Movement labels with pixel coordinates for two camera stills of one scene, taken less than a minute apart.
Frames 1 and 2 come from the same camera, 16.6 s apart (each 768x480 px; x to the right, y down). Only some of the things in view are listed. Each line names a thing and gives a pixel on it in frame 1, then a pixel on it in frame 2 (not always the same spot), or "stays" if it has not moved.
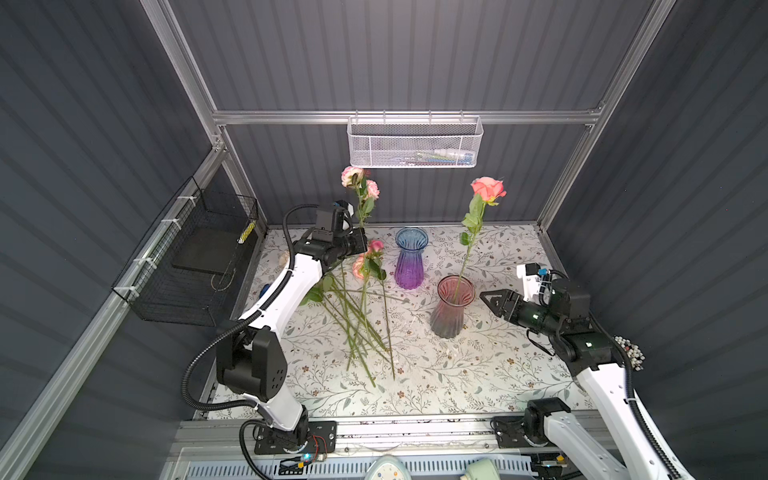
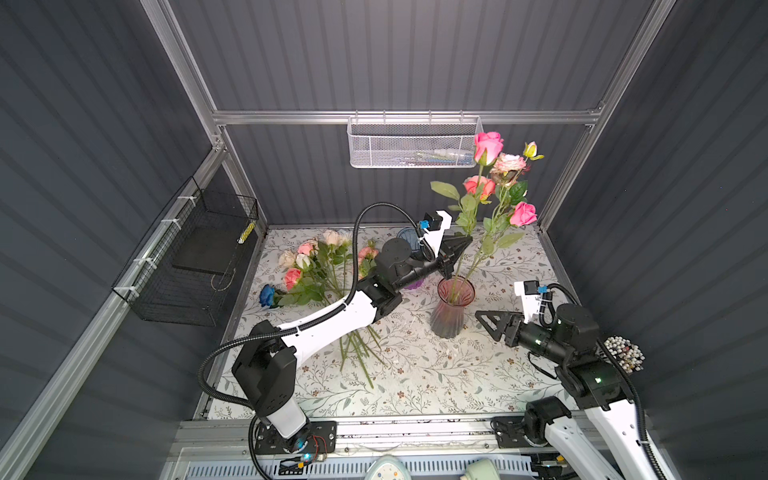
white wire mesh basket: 414,141 stays
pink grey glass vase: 447,314 stays
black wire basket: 191,266 stays
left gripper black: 358,238 to 444,261
